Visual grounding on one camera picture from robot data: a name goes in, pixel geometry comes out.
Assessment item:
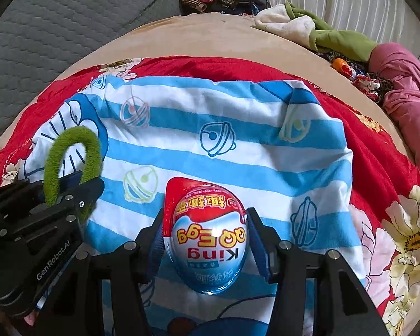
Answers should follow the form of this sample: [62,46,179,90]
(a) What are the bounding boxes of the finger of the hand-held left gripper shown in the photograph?
[0,171,85,218]
[31,178,106,222]

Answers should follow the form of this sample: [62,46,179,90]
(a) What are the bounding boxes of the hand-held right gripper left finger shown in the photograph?
[61,211,166,336]

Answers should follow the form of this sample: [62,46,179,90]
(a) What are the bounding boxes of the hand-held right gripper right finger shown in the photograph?
[246,207,391,336]

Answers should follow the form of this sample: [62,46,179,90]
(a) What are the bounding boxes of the red and blue toy egg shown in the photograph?
[163,177,248,295]

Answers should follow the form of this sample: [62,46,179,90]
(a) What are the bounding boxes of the green fuzzy scrunchie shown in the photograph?
[44,126,104,221]

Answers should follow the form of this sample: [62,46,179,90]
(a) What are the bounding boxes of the blue striped cartoon cloth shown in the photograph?
[19,75,368,336]

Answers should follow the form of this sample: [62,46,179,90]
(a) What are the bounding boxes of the red floral blanket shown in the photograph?
[0,56,420,336]

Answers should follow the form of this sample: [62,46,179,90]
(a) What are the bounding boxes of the grey quilted headboard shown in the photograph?
[0,0,181,155]

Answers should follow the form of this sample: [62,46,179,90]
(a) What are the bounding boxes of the red and white wrapper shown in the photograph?
[352,75,380,94]

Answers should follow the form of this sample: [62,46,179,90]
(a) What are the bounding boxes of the small orange toy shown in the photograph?
[332,58,351,74]

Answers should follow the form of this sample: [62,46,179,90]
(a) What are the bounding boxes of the dark patterned cloth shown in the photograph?
[315,51,394,106]

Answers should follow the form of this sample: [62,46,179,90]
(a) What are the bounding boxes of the pink quilt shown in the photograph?
[369,42,420,176]

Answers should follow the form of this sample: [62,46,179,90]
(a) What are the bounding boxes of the green and white fleece garment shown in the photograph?
[254,2,379,62]

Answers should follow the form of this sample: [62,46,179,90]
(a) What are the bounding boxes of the white pleated curtain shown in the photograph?
[245,0,420,60]

